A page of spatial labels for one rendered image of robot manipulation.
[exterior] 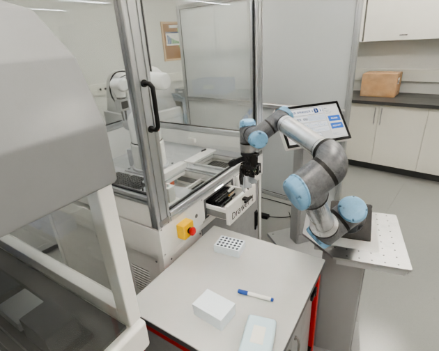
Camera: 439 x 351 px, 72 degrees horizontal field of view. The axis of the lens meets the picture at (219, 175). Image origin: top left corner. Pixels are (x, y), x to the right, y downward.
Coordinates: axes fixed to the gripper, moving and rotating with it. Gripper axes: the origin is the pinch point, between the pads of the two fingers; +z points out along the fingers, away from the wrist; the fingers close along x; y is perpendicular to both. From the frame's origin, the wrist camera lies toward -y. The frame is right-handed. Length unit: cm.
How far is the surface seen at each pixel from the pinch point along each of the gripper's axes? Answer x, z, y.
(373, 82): 314, -11, 16
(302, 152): 89, 10, 1
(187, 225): -33.7, 5.9, -11.3
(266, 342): -62, 16, 40
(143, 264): -46, 27, -32
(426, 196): 240, 97, 93
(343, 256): -4, 20, 50
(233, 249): -27.3, 16.6, 8.0
